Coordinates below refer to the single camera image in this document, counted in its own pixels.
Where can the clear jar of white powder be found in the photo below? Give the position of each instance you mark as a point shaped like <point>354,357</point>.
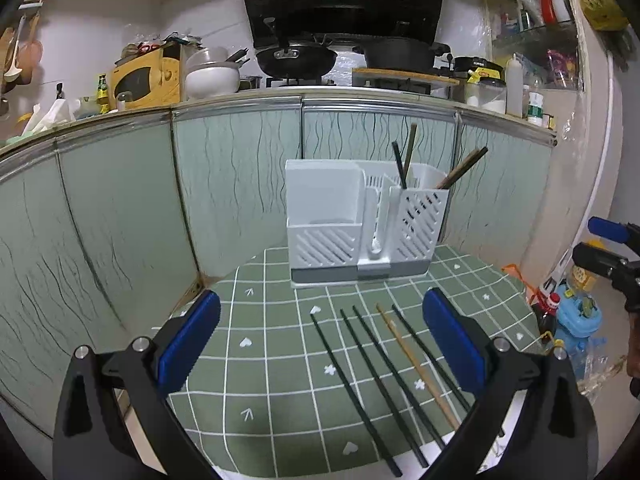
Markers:
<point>487,100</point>

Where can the white plastic bags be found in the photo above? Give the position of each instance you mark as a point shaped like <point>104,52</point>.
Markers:
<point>50,115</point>

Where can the blue plastic container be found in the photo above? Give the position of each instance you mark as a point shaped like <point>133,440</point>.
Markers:
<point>572,325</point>

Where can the black wok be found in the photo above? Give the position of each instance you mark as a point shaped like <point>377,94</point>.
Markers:
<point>295,60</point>

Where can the pink spoon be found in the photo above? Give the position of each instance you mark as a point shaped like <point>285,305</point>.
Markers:
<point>30,55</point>

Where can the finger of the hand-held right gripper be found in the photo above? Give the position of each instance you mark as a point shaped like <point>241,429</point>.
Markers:
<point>610,230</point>
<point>597,257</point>

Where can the wooden chopstick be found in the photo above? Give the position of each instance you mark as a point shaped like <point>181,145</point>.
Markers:
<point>415,362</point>
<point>409,152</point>
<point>459,164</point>

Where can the dark sauce bottle red cap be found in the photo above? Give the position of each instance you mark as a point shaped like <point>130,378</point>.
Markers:
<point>547,315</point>

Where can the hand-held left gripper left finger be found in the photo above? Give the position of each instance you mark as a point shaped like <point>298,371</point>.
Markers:
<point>190,345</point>

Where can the white rice cooker pot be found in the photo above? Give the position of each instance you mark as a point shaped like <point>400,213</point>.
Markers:
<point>212,82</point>

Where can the green checked tablecloth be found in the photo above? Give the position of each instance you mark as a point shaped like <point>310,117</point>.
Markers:
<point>280,360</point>

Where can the round wooden board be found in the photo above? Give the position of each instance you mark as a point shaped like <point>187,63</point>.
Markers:
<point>400,76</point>

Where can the white ladle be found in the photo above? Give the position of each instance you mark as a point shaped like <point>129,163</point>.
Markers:
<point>13,67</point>

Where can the black chopstick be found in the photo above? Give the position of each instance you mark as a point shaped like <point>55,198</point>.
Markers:
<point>385,389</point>
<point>350,385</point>
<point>472,161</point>
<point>399,165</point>
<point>400,378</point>
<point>425,349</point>

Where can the white squeeze bottle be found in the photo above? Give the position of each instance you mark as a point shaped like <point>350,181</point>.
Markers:
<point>513,90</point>

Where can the gas stove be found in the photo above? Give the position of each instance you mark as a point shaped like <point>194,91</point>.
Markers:
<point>300,81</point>

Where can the black kitchen appliance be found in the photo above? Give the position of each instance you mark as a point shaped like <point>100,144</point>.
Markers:
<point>475,64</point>

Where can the green glass bottle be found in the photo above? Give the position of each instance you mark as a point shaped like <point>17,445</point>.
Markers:
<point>103,91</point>

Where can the cluttered wall shelf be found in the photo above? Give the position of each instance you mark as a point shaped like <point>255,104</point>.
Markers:
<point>530,35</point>

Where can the white pipe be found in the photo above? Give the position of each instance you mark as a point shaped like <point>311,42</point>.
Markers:
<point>604,160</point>

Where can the black cooking pot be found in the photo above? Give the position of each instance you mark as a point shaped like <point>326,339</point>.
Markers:
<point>395,55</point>

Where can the white utensil holder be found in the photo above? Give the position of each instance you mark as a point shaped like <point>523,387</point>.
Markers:
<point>325,210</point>

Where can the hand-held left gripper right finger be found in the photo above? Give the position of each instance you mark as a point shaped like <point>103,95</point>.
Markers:
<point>452,340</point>

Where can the white bottle green label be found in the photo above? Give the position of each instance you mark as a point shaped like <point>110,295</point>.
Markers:
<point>535,110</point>

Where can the yellow microwave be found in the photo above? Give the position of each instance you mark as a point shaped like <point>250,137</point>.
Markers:
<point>145,82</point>

